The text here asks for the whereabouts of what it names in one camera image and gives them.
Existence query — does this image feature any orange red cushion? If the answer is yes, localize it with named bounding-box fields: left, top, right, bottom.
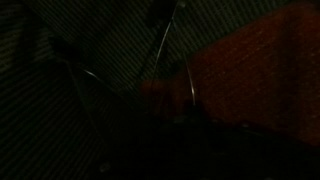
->
left=141, top=0, right=320, bottom=146

